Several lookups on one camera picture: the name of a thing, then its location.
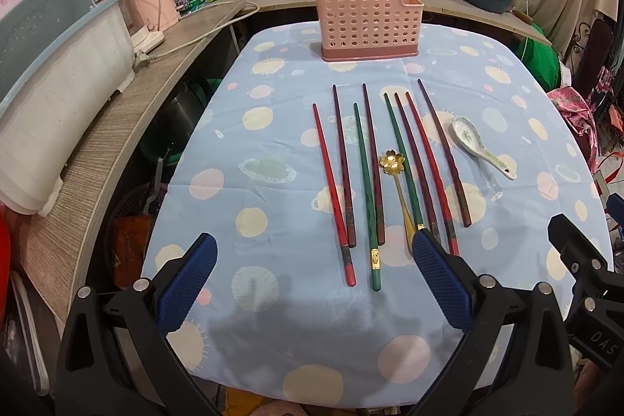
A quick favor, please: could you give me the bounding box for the green chopstick gold band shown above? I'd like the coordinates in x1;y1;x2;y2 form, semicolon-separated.
353;103;382;291
383;93;424;230

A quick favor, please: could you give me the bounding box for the dark maroon chopstick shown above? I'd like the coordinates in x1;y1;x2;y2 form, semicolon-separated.
417;78;473;228
394;93;440;241

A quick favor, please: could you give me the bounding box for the dark red chopstick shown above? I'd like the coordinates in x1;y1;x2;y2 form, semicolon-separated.
362;83;385;246
332;85;356;248

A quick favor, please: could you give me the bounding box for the white ceramic soup spoon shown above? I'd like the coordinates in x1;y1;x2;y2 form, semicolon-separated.
450;116;517;181

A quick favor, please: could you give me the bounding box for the gold flower spoon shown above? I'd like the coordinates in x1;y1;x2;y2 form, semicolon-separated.
379;150;416;253

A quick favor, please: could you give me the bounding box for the blue planet pattern tablecloth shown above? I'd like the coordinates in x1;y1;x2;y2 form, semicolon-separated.
143;22;611;409

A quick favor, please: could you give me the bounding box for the white blue plastic bin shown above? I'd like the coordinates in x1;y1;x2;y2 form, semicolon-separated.
1;0;134;215

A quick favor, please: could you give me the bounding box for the pink perforated utensil holder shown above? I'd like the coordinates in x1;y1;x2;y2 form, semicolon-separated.
315;0;424;61

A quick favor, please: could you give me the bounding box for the white power cable with plug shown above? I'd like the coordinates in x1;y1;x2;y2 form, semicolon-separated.
133;0;261;69

